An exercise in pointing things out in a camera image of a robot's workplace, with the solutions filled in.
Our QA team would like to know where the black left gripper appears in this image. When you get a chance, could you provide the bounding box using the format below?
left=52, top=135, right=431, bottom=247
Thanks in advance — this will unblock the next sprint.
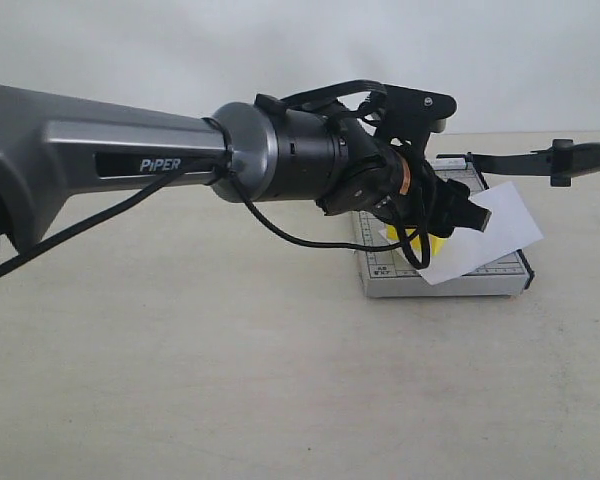
left=396, top=162, right=492, bottom=238

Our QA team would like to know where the white paper sheet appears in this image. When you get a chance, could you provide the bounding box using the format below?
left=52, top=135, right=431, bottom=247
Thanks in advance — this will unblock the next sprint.
left=416, top=182, right=543, bottom=285

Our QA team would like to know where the yellow cube block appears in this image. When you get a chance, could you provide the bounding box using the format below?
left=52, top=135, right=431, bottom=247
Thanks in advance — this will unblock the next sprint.
left=385, top=224, right=452, bottom=261

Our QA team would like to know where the black cutter blade arm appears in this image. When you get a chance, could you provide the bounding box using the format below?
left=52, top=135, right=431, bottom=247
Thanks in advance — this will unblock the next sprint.
left=436, top=138, right=600, bottom=188

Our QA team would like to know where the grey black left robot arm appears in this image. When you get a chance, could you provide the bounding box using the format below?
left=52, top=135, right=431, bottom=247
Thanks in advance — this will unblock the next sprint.
left=0, top=80, right=491, bottom=252

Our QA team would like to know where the grey paper cutter base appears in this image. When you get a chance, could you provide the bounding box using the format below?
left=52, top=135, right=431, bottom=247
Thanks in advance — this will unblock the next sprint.
left=351, top=154, right=535, bottom=298

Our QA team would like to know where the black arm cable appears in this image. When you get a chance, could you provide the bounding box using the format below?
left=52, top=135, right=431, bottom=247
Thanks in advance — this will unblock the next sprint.
left=0, top=79, right=431, bottom=291

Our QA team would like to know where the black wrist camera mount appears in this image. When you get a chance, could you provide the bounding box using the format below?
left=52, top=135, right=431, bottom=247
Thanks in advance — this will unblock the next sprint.
left=372, top=84, right=457, bottom=155

